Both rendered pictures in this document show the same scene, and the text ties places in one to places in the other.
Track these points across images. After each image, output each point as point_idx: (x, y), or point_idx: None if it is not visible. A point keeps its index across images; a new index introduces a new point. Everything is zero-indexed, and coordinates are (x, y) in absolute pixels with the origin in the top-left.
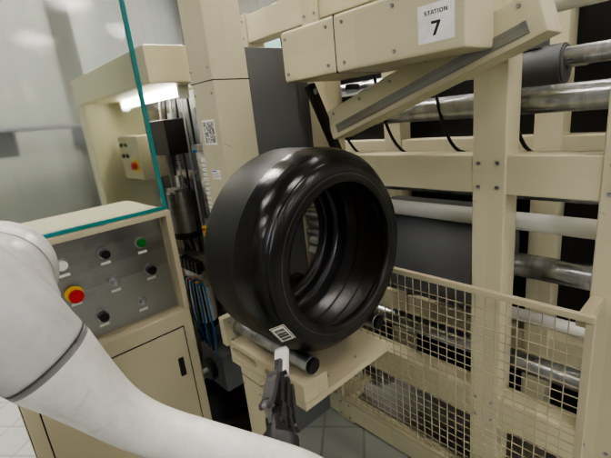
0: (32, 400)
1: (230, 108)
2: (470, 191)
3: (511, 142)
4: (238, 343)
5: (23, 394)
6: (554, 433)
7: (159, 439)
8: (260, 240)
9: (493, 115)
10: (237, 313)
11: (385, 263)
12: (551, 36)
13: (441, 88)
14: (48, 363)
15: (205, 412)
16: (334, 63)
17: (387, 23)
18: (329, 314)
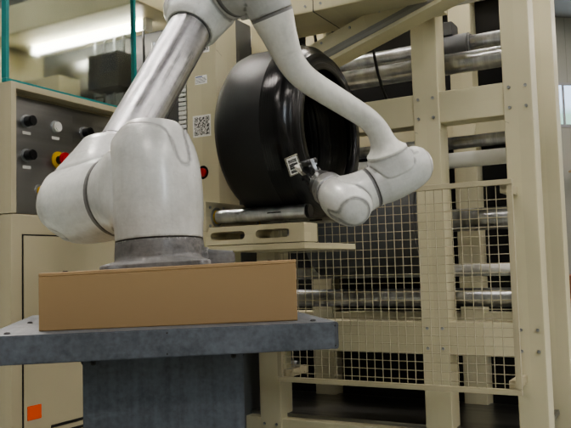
0: (281, 16)
1: None
2: (412, 125)
3: (440, 84)
4: (218, 227)
5: (279, 11)
6: (498, 333)
7: (313, 70)
8: (285, 82)
9: (426, 62)
10: (250, 155)
11: (353, 161)
12: (462, 0)
13: (390, 34)
14: (289, 2)
15: None
16: (310, 4)
17: None
18: None
